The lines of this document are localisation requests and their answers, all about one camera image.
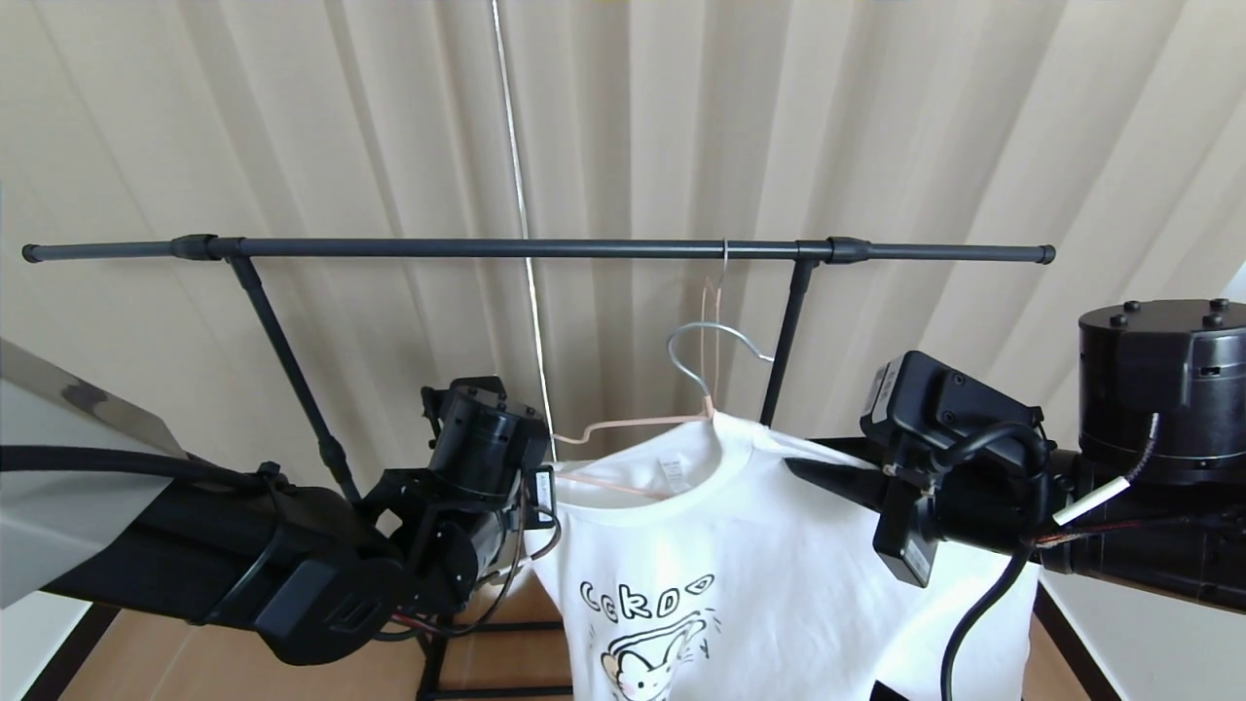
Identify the pink clothes hanger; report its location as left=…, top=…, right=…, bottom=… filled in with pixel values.
left=701, top=240, right=731, bottom=415
left=553, top=321, right=777, bottom=502

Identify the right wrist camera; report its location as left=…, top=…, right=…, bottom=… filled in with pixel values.
left=860, top=350, right=1050, bottom=470

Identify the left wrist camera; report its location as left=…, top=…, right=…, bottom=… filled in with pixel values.
left=421, top=376, right=509, bottom=422

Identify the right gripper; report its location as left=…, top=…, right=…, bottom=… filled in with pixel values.
left=871, top=458, right=1057, bottom=590

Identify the beige curtain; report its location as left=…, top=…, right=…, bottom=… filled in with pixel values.
left=0, top=0, right=1246, bottom=624

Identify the black clothes rack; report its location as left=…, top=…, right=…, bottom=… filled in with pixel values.
left=21, top=234, right=1057, bottom=701

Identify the white printed t-shirt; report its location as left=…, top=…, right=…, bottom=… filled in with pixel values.
left=526, top=411, right=1043, bottom=701

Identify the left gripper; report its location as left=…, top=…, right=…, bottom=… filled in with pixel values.
left=423, top=465, right=559, bottom=612

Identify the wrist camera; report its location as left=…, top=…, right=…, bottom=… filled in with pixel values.
left=421, top=376, right=509, bottom=422
left=860, top=350, right=1050, bottom=470

